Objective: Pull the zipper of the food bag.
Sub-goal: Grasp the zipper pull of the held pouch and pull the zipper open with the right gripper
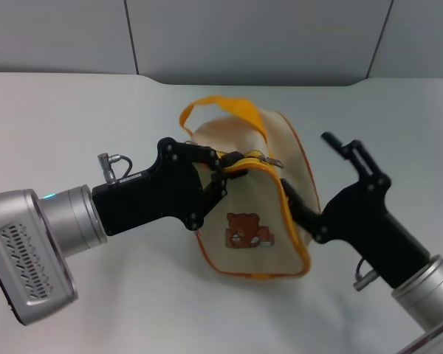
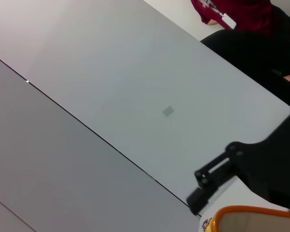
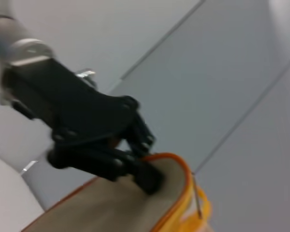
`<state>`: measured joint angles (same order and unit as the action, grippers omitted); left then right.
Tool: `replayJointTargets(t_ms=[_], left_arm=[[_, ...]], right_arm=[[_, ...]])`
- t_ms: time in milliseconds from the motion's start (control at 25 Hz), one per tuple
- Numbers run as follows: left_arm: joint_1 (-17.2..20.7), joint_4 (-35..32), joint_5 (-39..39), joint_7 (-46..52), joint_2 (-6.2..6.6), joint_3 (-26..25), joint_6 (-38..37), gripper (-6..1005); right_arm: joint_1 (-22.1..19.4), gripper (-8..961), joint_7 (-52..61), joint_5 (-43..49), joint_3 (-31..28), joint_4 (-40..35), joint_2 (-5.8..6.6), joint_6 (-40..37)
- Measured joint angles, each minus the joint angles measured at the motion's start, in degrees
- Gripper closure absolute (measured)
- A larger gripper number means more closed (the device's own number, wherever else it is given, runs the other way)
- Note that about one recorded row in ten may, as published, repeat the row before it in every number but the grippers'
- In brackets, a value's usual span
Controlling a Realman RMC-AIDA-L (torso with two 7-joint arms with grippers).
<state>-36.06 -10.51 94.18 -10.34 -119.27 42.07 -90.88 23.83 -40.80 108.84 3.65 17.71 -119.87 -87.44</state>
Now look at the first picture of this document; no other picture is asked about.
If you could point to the beige food bag orange trim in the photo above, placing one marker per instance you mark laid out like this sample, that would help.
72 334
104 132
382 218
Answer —
254 206

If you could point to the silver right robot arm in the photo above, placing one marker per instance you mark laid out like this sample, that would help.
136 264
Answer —
432 298

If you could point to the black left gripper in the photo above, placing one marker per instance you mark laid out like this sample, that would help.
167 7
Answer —
158 195

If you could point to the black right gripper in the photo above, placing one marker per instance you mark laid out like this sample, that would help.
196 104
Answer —
362 217

